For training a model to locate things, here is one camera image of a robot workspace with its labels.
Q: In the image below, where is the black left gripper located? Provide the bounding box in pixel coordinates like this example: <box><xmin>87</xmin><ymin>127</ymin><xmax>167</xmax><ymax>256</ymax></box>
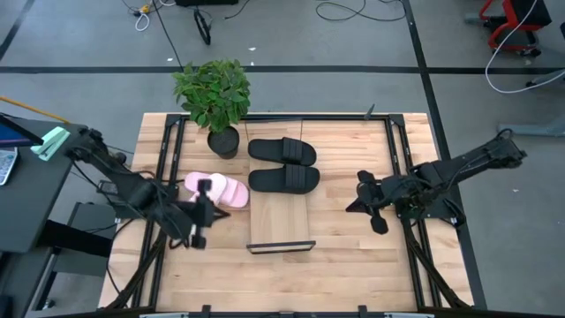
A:
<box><xmin>169</xmin><ymin>201</ymin><xmax>231</xmax><ymax>250</ymax></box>

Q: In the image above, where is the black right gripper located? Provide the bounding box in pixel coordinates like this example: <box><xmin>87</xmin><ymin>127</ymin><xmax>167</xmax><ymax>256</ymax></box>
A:
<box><xmin>345</xmin><ymin>173</ymin><xmax>401</xmax><ymax>236</ymax></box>

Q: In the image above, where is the pink slide sandal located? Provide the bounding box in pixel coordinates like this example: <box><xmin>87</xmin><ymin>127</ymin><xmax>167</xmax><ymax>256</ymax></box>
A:
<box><xmin>184</xmin><ymin>171</ymin><xmax>251</xmax><ymax>208</ymax></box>
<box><xmin>207</xmin><ymin>172</ymin><xmax>229</xmax><ymax>207</ymax></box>

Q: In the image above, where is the black slide sandal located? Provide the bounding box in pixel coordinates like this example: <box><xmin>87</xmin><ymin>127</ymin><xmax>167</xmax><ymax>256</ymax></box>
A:
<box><xmin>248</xmin><ymin>163</ymin><xmax>321</xmax><ymax>195</ymax></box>
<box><xmin>247</xmin><ymin>136</ymin><xmax>318</xmax><ymax>168</ymax></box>

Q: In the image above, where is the black-framed wooden shelf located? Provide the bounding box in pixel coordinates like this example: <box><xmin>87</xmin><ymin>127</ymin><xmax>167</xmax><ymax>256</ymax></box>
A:
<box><xmin>245</xmin><ymin>115</ymin><xmax>317</xmax><ymax>255</ymax></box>

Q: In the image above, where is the black power adapter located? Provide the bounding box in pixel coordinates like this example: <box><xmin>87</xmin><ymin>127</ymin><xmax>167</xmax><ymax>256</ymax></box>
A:
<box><xmin>96</xmin><ymin>179</ymin><xmax>118</xmax><ymax>196</ymax></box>

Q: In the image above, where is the green potted plant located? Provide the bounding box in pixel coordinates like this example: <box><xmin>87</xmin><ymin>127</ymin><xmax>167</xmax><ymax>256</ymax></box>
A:
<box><xmin>171</xmin><ymin>59</ymin><xmax>252</xmax><ymax>160</ymax></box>

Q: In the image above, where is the black computer box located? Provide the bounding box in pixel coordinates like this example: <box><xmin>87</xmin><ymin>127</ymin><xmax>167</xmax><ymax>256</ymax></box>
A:
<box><xmin>65</xmin><ymin>201</ymin><xmax>118</xmax><ymax>258</ymax></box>

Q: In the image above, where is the black side desk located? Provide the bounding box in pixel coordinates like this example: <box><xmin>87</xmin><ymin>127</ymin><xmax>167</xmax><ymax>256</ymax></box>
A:
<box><xmin>0</xmin><ymin>117</ymin><xmax>89</xmax><ymax>255</ymax></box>

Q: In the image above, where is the grey table base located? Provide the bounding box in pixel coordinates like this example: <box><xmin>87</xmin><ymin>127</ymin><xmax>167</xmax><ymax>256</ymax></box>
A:
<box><xmin>498</xmin><ymin>68</ymin><xmax>565</xmax><ymax>138</ymax></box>

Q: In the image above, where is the mint green stapler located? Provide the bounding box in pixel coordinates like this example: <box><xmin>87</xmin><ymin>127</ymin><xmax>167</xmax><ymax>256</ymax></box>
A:
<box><xmin>29</xmin><ymin>125</ymin><xmax>72</xmax><ymax>163</ymax></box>

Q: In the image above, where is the white calculator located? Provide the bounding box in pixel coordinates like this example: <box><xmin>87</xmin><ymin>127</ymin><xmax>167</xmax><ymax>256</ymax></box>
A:
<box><xmin>0</xmin><ymin>147</ymin><xmax>19</xmax><ymax>186</ymax></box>

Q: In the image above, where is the black monitor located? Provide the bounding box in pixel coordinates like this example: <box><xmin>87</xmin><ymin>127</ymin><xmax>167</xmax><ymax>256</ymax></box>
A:
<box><xmin>0</xmin><ymin>112</ymin><xmax>45</xmax><ymax>149</ymax></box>

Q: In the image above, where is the red cart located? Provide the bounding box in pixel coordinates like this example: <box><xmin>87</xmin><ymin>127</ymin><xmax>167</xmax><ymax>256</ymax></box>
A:
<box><xmin>478</xmin><ymin>0</ymin><xmax>553</xmax><ymax>58</ymax></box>

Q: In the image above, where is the black aluminium rig frame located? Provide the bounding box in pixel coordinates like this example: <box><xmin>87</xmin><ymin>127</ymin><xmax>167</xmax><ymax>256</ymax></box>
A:
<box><xmin>105</xmin><ymin>112</ymin><xmax>476</xmax><ymax>318</ymax></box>

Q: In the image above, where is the long black cable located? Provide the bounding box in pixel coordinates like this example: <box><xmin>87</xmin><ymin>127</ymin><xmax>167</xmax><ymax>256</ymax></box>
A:
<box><xmin>152</xmin><ymin>0</ymin><xmax>185</xmax><ymax>72</ymax></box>

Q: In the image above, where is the black strap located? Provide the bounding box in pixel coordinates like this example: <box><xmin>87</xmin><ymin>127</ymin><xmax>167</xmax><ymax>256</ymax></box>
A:
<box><xmin>192</xmin><ymin>7</ymin><xmax>212</xmax><ymax>46</ymax></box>

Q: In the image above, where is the black looped cable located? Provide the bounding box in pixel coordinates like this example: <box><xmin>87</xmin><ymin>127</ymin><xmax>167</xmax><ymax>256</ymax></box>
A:
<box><xmin>315</xmin><ymin>0</ymin><xmax>407</xmax><ymax>22</ymax></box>

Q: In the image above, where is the white cable yellow plug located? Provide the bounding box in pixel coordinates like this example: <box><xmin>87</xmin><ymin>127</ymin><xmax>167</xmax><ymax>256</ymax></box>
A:
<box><xmin>132</xmin><ymin>3</ymin><xmax>154</xmax><ymax>33</ymax></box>

